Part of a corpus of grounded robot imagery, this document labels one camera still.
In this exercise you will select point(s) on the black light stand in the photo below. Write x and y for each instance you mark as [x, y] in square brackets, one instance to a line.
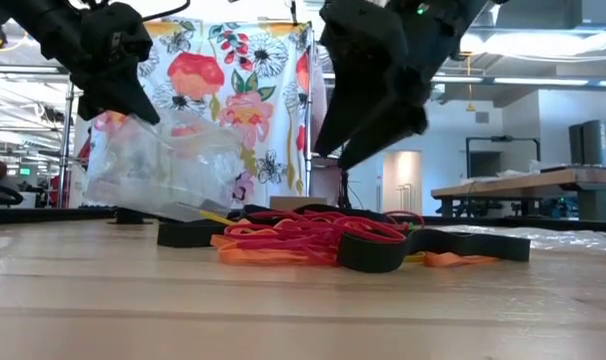
[344, 192]

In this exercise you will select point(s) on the grey cylinder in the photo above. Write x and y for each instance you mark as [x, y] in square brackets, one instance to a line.
[576, 145]
[595, 145]

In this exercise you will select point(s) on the floral print curtain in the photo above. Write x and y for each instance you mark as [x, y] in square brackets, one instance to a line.
[263, 60]

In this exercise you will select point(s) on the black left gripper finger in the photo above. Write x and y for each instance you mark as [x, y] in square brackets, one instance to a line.
[142, 80]
[113, 95]

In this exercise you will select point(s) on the wooden top workbench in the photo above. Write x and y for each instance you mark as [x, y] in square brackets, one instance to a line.
[508, 189]

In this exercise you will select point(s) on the black metal stand frame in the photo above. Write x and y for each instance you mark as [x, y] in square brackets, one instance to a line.
[503, 138]

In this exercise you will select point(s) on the ceiling light strip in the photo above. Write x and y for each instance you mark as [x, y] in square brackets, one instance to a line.
[538, 81]
[458, 78]

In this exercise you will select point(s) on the double door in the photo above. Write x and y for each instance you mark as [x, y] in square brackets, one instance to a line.
[403, 185]

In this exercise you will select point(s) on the brown cardboard box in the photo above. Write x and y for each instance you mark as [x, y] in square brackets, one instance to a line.
[298, 202]

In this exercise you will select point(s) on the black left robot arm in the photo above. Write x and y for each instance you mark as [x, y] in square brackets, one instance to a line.
[33, 25]

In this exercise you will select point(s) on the red rubber band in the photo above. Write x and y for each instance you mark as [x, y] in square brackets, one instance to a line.
[408, 216]
[333, 217]
[283, 232]
[323, 255]

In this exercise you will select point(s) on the orange rubber band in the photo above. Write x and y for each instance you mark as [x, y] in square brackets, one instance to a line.
[453, 260]
[263, 257]
[243, 229]

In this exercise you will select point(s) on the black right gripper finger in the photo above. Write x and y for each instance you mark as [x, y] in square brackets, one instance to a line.
[383, 137]
[353, 110]

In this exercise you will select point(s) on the green sign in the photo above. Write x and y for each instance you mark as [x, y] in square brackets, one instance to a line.
[25, 171]

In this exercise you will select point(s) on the pale pink cloth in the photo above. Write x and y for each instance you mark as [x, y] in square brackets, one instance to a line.
[328, 187]

